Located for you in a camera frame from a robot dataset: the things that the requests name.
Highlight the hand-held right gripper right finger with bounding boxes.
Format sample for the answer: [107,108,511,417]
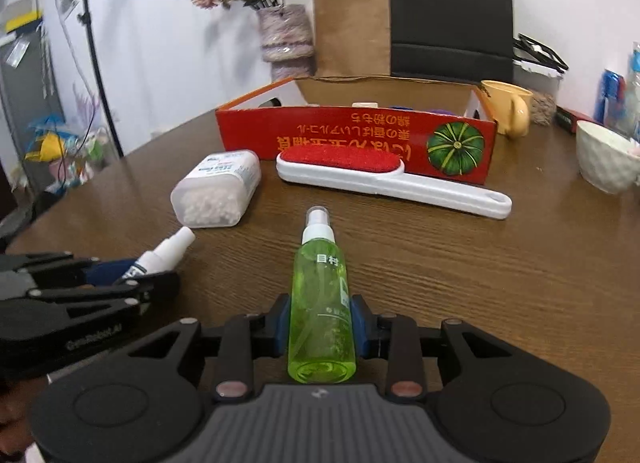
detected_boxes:
[351,294,514,402]

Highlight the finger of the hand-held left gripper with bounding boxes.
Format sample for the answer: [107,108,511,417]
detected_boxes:
[26,270,181,320]
[0,251,137,289]

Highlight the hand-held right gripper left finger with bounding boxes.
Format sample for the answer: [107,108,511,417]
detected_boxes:
[127,294,292,403]

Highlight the white spray bottle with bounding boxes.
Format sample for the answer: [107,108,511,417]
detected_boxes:
[114,226,196,286]

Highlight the green spray bottle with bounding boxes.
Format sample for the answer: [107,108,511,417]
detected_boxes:
[287,205,357,384]

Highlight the clear cotton swab box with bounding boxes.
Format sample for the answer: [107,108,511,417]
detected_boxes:
[169,148,262,229]

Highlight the red cardboard box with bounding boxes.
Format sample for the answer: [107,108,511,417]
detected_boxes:
[214,75,499,187]

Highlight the yellow bag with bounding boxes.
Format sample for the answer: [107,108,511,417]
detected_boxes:
[25,130,68,164]

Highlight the red and white lint brush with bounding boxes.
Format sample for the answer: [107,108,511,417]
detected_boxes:
[275,140,514,219]

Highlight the purple flower decoration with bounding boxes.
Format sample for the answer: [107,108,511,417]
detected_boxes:
[72,83,101,134]

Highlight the grey cabinet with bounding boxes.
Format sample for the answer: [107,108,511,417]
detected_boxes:
[0,7,67,186]

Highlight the yellow mug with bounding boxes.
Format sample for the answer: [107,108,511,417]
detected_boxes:
[479,79,534,138]

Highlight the speckled pink vase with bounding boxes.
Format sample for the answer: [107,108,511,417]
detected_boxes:
[256,4,315,64]

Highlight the brown paper bag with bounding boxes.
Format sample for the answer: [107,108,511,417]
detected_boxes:
[312,0,394,79]

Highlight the small dark red box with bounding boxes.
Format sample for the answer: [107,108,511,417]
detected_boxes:
[554,106,597,134]

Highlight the white textured bowl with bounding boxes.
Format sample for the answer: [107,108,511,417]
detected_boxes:
[574,120,640,195]

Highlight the clear container with black lid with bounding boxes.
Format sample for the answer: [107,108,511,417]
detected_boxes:
[512,32,570,127]

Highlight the black paper bag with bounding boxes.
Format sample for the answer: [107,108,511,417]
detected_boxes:
[387,0,516,84]

